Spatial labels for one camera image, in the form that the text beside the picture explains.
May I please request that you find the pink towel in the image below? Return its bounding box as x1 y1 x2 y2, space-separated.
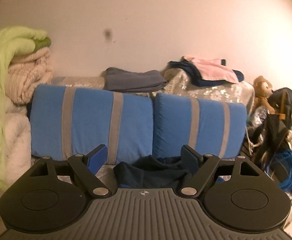
182 56 244 83

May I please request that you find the folded grey cloth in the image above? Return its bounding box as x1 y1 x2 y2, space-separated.
105 67 167 93

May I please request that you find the silver floral bedspread roll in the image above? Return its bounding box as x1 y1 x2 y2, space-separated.
51 68 255 114

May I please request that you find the left blue striped pillow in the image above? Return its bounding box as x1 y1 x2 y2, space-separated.
30 85 154 165

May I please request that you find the cream folded blanket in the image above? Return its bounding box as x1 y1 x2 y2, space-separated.
5 47 53 105

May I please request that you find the right blue striped pillow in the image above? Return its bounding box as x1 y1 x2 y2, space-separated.
153 93 247 159

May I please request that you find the white fluffy blanket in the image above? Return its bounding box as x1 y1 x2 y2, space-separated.
0 97 31 197

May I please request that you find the blue cable bundle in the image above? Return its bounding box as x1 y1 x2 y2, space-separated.
266 149 292 193

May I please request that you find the black bag pile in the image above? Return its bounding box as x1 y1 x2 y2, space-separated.
241 88 292 171

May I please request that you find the brown teddy bear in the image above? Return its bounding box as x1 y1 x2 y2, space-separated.
253 76 275 114

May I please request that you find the navy blue fleece jacket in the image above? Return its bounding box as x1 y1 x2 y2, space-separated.
113 155 192 191

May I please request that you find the blue striped pillow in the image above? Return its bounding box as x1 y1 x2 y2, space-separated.
30 85 154 165
153 93 247 159

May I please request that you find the folded navy garment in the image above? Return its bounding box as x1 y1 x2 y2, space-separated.
168 58 245 87

